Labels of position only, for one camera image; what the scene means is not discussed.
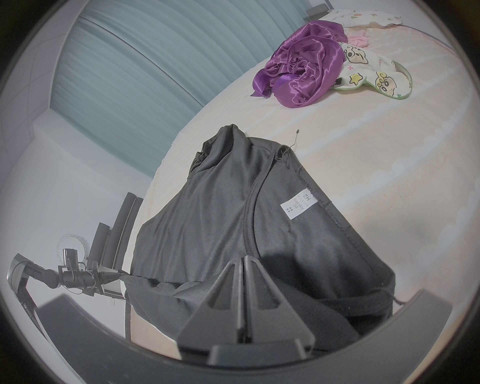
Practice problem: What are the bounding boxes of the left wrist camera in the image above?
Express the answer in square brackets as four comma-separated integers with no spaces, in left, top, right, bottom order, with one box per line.
[61,247,80,270]

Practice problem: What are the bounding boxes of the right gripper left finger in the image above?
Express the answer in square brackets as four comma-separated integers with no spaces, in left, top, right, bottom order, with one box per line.
[175,258,244,362]

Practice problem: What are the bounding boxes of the white printed pillow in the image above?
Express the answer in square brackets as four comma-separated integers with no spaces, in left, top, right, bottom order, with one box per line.
[324,9,403,30]

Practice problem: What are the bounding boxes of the black T-shirt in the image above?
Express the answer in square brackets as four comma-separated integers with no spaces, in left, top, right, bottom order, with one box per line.
[124,125,397,353]

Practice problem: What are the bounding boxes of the black chest of drawers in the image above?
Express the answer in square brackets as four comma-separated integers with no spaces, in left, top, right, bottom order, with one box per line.
[88,192,145,301]

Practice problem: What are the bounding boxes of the bed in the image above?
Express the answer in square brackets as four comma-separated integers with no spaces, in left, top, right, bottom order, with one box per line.
[124,7,480,338]

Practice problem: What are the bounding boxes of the blue-green curtain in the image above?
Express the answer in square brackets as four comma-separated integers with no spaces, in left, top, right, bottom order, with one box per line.
[49,0,312,177]

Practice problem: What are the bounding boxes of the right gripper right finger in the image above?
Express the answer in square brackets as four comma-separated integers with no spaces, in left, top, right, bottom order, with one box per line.
[243,255,315,355]

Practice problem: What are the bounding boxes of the pink garment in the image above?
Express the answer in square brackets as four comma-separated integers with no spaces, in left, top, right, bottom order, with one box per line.
[346,30,372,49]

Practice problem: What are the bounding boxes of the white printed garment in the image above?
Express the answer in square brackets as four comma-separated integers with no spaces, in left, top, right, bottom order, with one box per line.
[332,42,413,101]

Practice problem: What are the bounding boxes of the purple satin garment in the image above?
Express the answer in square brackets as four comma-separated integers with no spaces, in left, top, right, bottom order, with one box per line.
[252,21,349,109]

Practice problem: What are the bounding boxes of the grey bedside table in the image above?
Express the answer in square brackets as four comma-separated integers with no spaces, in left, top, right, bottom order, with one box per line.
[304,4,332,19]

